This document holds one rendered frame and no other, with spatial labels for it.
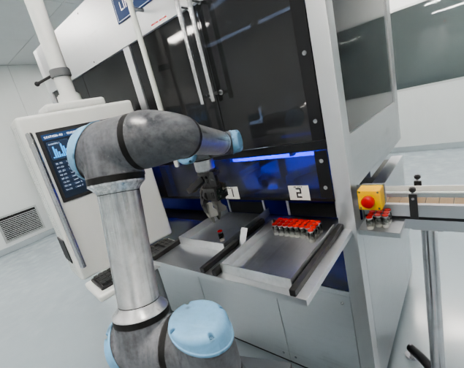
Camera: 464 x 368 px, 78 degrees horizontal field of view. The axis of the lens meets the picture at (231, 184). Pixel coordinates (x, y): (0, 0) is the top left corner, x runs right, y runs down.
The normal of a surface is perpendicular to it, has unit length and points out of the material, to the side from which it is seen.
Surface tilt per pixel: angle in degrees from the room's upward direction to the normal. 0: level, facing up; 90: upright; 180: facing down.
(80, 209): 90
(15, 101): 90
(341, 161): 90
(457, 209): 90
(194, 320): 7
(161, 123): 62
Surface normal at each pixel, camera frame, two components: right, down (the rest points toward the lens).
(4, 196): 0.77, -0.02
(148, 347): -0.30, -0.43
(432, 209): -0.60, 0.34
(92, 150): -0.27, 0.07
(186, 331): -0.11, -0.95
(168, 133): 0.58, -0.01
